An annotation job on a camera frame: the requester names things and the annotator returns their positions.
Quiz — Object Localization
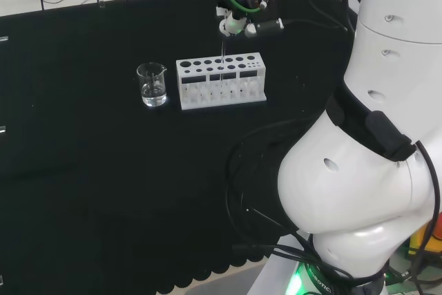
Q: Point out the black bench cloth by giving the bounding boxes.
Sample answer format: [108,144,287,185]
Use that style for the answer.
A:
[0,0,360,295]

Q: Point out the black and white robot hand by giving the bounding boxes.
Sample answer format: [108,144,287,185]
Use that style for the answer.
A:
[215,0,258,39]

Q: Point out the glass beaker with water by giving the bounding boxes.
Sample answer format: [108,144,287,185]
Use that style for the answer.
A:
[135,62,169,108]

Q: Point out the black cable bundle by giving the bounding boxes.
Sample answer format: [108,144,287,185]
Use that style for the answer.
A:
[223,117,346,278]

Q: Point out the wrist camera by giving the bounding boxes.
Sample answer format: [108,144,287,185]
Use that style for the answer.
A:
[255,18,285,37]

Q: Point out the yellow stop button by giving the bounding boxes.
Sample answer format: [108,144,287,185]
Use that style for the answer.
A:
[409,222,442,258]

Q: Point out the white test tube rack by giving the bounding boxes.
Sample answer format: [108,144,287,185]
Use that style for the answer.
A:
[175,51,269,112]

